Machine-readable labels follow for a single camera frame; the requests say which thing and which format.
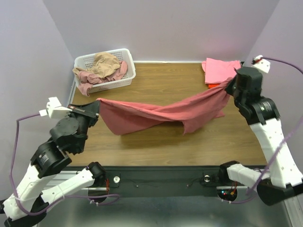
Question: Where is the dusty red t-shirt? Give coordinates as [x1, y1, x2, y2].
[98, 78, 232, 135]

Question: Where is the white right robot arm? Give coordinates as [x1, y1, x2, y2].
[218, 67, 303, 206]

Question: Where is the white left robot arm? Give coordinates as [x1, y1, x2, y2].
[0, 97, 106, 227]

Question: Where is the folded light pink t-shirt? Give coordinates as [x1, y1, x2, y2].
[201, 58, 241, 85]

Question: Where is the mauve pink t-shirt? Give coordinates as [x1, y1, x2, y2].
[77, 61, 128, 96]

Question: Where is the folded orange t-shirt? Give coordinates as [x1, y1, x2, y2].
[208, 84, 220, 89]

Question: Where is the beige t-shirt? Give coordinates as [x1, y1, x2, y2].
[72, 52, 120, 78]

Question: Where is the white plastic laundry basket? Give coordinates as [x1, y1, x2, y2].
[72, 48, 136, 96]

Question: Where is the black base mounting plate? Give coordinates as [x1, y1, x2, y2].
[105, 166, 241, 198]

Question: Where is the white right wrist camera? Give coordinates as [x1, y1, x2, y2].
[251, 55, 270, 74]

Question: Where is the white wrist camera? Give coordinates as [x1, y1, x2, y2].
[251, 55, 270, 74]
[39, 97, 71, 119]

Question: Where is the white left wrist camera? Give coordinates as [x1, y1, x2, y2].
[39, 97, 71, 119]

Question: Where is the aluminium table frame rail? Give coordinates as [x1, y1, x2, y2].
[37, 80, 295, 190]

